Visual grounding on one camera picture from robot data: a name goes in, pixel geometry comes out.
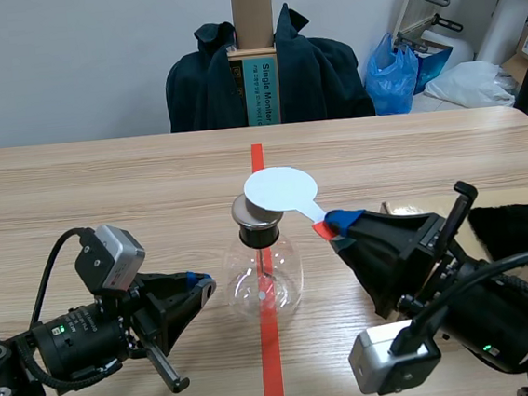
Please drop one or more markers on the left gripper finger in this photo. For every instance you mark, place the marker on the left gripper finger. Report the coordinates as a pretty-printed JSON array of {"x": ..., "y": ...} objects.
[
  {"x": 186, "y": 308},
  {"x": 178, "y": 281}
]

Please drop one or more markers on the tall printed cardboard box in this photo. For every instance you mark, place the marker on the tall printed cardboard box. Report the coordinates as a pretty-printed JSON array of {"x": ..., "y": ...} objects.
[{"x": 260, "y": 81}]

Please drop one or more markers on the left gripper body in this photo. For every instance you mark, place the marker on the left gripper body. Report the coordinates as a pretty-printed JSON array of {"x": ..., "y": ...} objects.
[{"x": 139, "y": 313}]

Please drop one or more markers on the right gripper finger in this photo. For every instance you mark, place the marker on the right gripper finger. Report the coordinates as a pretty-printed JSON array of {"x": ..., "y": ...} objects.
[
  {"x": 379, "y": 276},
  {"x": 383, "y": 226}
]

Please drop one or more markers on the black fur patch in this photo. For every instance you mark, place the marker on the black fur patch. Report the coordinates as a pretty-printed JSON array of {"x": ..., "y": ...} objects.
[{"x": 515, "y": 230}]

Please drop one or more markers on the white plastic bag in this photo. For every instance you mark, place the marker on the white plastic bag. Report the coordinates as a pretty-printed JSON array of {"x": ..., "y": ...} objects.
[{"x": 468, "y": 84}]

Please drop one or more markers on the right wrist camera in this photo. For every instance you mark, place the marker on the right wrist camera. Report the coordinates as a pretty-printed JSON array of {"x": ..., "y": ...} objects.
[{"x": 383, "y": 364}]

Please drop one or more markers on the blue plastic bag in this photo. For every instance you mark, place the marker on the blue plastic bag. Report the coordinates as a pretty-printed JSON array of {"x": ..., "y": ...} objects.
[{"x": 391, "y": 83}]

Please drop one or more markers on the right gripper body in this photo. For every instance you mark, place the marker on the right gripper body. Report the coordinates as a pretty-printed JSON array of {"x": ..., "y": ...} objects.
[{"x": 431, "y": 257}]

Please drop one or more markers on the clear glass flask metal disc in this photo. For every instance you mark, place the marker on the clear glass flask metal disc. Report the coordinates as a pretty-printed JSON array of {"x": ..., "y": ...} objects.
[{"x": 258, "y": 238}]

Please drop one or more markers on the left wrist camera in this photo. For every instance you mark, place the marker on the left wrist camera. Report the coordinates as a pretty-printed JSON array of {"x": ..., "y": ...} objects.
[{"x": 115, "y": 254}]

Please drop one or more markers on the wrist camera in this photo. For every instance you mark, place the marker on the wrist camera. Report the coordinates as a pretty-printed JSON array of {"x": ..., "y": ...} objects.
[
  {"x": 383, "y": 364},
  {"x": 115, "y": 254}
]

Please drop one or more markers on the dark blue jacket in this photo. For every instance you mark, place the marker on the dark blue jacket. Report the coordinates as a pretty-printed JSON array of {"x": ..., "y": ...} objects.
[{"x": 318, "y": 76}]

